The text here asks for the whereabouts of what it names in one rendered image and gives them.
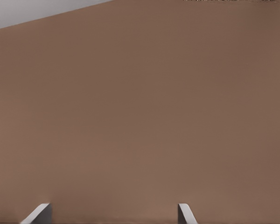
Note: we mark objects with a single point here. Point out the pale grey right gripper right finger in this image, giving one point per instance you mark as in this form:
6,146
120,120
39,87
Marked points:
186,214

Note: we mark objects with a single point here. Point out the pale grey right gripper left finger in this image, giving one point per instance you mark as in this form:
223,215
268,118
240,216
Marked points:
40,215

